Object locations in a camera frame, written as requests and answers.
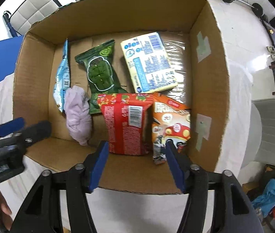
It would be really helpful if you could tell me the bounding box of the lilac sock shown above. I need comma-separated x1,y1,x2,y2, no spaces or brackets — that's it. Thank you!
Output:
64,85,92,146

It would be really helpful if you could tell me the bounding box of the long light blue packet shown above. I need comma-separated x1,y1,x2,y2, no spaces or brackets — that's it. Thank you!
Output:
53,39,71,113

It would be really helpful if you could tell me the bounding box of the red snack packet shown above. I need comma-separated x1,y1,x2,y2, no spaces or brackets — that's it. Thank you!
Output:
97,93,153,156

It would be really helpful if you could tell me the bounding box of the green snack packet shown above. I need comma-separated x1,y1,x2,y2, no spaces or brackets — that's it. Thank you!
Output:
75,39,127,115

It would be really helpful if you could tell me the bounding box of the orange cartoon snack packet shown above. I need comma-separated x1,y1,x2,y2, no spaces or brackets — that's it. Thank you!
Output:
152,92,191,165

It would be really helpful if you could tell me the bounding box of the blue foam mat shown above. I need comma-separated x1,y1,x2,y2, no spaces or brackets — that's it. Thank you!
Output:
0,36,24,81

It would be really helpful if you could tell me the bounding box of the grey table cloth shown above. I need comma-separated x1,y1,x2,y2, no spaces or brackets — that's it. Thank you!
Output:
0,63,255,233

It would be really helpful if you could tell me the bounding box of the left white padded chair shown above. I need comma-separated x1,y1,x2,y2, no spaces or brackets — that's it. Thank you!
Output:
9,0,61,35

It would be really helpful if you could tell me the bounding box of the open cardboard box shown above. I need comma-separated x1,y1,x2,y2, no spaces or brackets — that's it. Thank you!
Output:
12,0,230,195

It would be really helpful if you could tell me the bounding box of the floor barbell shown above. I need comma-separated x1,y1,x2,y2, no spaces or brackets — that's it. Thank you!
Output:
222,0,264,18

